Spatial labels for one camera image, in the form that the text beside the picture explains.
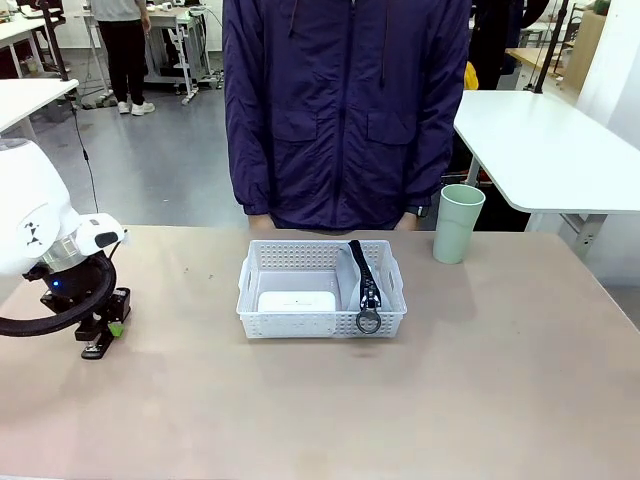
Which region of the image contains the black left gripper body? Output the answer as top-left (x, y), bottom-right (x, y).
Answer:
top-left (21, 254), bottom-right (133, 322)

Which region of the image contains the black stapler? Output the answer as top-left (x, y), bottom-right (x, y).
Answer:
top-left (80, 330), bottom-right (118, 362)

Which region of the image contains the white rectangular box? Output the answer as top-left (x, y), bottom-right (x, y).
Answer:
top-left (256, 290), bottom-right (338, 314)

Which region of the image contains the grey pouch with black zipper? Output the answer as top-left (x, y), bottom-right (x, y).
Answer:
top-left (335, 239), bottom-right (387, 336)

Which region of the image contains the white perforated plastic basket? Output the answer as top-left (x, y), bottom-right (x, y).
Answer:
top-left (235, 239), bottom-right (408, 342)

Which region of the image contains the white side table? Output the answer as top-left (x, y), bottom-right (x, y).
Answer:
top-left (0, 78), bottom-right (81, 137)

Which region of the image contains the black stand with clamp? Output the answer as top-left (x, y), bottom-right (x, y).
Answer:
top-left (36, 0), bottom-right (72, 83)

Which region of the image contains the person in black trousers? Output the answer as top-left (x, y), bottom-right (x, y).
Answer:
top-left (88, 0), bottom-right (157, 117)

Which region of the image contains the white background desk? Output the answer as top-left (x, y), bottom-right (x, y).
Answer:
top-left (0, 16), bottom-right (49, 80)

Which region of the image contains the white height-adjustable desk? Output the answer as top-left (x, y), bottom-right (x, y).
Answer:
top-left (141, 0), bottom-right (214, 106)

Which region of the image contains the person in navy jacket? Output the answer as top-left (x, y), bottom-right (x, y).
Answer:
top-left (221, 0), bottom-right (474, 233)

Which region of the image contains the pale green plastic cup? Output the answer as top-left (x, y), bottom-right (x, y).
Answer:
top-left (432, 183), bottom-right (487, 266)

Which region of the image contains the large white table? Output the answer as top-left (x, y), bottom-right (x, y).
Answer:
top-left (451, 89), bottom-right (640, 261)

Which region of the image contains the person in dark clothes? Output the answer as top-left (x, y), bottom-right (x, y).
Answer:
top-left (469, 0), bottom-right (527, 92)

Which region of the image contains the wooden background table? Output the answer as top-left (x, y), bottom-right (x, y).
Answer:
top-left (504, 46), bottom-right (569, 69)

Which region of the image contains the brown cardboard panel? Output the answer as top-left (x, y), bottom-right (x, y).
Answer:
top-left (565, 8), bottom-right (602, 92)

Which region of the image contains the black left arm cable sleeve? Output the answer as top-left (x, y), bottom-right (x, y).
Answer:
top-left (0, 253), bottom-right (119, 338)

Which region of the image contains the thin black hanging cable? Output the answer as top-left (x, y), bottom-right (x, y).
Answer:
top-left (68, 93), bottom-right (100, 213)

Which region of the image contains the black camera stand pole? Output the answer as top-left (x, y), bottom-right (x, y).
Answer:
top-left (531, 0), bottom-right (572, 97)

